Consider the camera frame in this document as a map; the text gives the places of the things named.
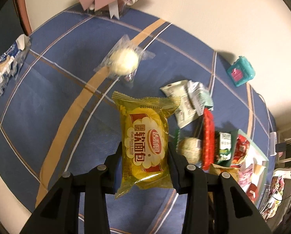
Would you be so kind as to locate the red festive snack packet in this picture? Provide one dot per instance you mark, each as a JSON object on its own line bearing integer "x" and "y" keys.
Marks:
{"x": 240, "y": 153}

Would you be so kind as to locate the teal rimmed white tray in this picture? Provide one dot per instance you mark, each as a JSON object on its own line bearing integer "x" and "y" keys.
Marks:
{"x": 255, "y": 160}

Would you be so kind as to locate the round green cake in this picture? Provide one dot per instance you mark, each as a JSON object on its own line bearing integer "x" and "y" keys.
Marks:
{"x": 189, "y": 147}

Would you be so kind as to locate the white power strip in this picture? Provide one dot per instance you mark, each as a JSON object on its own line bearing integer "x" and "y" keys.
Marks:
{"x": 273, "y": 143}

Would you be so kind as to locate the teal toy house box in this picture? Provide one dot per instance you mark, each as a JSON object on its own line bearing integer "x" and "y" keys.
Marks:
{"x": 241, "y": 71}

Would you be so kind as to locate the white shelf unit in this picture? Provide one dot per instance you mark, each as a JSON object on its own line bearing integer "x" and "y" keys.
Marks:
{"x": 283, "y": 169}

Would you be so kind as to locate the clear wrapped white ball snack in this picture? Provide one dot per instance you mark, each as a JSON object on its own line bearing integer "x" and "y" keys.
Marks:
{"x": 123, "y": 60}

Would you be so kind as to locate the yellow soft bread packet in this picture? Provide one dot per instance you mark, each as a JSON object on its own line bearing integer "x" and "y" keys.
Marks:
{"x": 145, "y": 138}

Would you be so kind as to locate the dark red boxy packet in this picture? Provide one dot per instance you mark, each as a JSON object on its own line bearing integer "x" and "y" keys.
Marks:
{"x": 252, "y": 192}

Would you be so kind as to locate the blue white crumpled wrapper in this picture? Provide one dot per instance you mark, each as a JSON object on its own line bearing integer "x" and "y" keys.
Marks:
{"x": 12, "y": 60}

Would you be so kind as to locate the blue plaid tablecloth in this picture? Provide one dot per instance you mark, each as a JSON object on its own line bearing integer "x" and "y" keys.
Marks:
{"x": 51, "y": 122}

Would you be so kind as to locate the green white snack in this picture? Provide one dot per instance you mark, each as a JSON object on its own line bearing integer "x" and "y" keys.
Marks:
{"x": 199, "y": 97}

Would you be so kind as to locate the orange yellow cake packet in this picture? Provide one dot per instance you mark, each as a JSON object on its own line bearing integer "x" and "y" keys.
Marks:
{"x": 217, "y": 170}

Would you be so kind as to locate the colourful trinkets pile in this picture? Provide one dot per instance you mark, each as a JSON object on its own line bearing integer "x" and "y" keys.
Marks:
{"x": 274, "y": 198}

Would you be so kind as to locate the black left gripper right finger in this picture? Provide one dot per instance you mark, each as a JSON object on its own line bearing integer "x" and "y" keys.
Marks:
{"x": 215, "y": 203}

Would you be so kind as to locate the pink snack packet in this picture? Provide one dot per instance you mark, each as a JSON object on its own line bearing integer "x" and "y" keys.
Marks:
{"x": 245, "y": 177}

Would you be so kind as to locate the cream snack packet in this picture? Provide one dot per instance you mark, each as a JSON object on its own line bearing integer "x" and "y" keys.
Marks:
{"x": 185, "y": 113}

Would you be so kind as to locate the red gold patterned packet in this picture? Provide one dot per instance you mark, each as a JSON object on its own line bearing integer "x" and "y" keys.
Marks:
{"x": 208, "y": 154}

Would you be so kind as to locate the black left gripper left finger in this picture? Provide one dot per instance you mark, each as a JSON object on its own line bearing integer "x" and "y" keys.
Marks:
{"x": 58, "y": 212}

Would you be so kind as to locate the green bean biscuit packet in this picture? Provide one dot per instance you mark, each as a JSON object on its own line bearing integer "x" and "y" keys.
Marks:
{"x": 223, "y": 146}

